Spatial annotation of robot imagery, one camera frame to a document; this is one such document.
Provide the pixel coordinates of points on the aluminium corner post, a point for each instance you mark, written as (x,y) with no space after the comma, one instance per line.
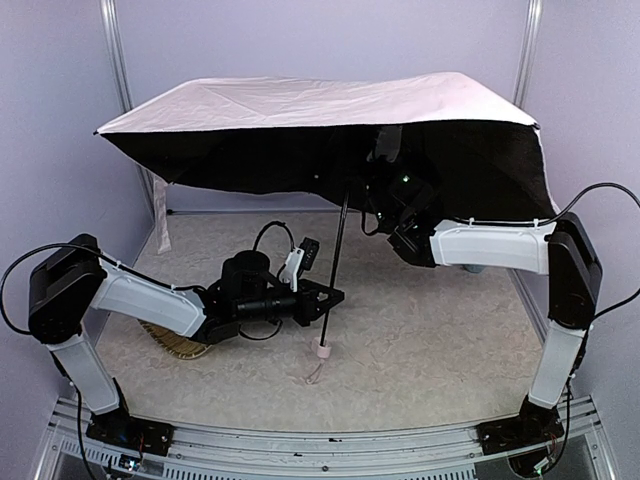
(115,49)
(528,51)

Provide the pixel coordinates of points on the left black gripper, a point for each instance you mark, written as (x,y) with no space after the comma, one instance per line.
(304,303)

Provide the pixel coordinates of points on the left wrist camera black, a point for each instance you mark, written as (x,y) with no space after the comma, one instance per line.
(310,249)

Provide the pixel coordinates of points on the left aluminium corner post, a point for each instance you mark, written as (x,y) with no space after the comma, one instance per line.
(115,49)

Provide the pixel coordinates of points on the woven bamboo tray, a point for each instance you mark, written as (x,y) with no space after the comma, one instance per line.
(174,344)

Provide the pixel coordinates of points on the light blue paper cup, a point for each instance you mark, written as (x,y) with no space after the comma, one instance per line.
(475,269)

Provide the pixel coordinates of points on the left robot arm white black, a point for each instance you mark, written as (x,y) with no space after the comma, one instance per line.
(78,277)

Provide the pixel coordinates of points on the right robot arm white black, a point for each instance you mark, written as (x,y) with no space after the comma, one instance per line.
(407,211)

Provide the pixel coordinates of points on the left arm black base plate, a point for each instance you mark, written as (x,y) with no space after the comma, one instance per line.
(119,428)

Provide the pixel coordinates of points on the right aluminium corner post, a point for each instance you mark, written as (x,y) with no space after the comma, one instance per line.
(528,51)

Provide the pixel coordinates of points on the aluminium front rail frame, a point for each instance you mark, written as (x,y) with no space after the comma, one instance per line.
(206,452)

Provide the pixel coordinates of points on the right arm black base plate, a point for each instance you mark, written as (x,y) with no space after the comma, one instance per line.
(522,430)

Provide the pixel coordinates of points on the pink and black folding umbrella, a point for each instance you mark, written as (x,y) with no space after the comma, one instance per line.
(260,136)

